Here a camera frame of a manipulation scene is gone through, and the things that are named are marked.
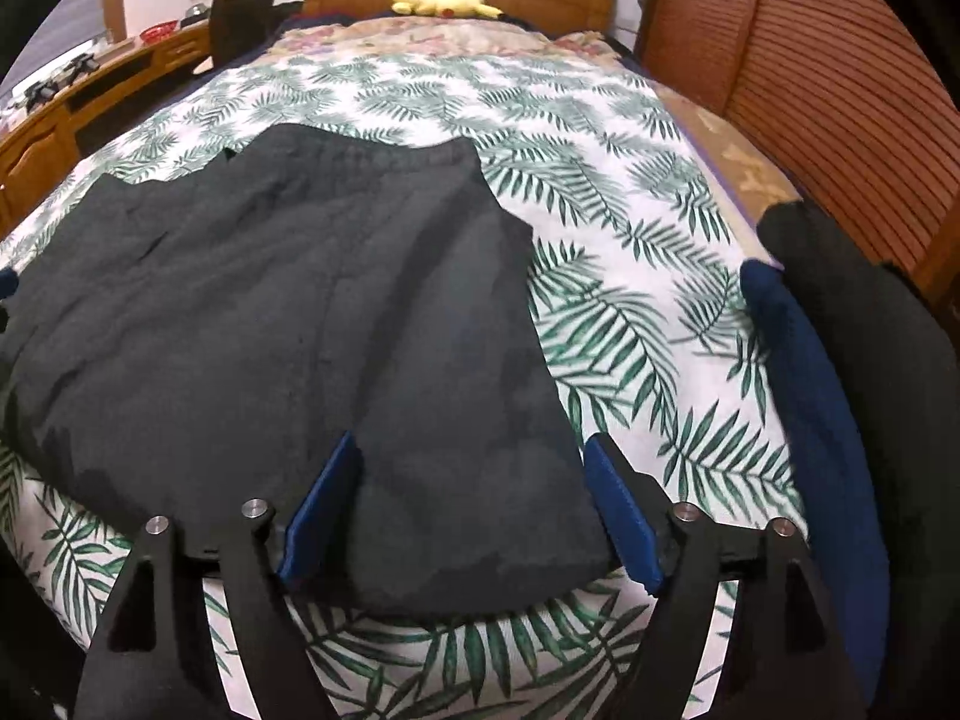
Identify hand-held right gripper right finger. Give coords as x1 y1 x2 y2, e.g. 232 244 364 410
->
583 431 877 720

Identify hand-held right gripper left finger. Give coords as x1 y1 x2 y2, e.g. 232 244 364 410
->
71 430 363 720

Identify dark grey pants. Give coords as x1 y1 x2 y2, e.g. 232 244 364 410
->
0 124 613 617

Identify black jacket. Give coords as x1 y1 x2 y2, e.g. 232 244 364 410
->
756 202 960 720

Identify blue garment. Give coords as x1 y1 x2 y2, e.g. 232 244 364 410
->
739 259 895 707

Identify bed with leaf-print cover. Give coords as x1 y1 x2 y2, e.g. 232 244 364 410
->
0 52 812 720

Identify tan patterned bed sheet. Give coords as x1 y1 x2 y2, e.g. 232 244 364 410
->
655 85 805 242

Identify wooden desk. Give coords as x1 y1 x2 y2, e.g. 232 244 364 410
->
0 19 216 220

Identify wooden slatted wardrobe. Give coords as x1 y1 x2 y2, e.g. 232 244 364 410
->
637 0 960 305

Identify floral pillow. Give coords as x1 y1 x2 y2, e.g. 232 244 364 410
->
266 15 640 66

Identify dark chair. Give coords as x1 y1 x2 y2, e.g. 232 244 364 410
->
193 0 280 77

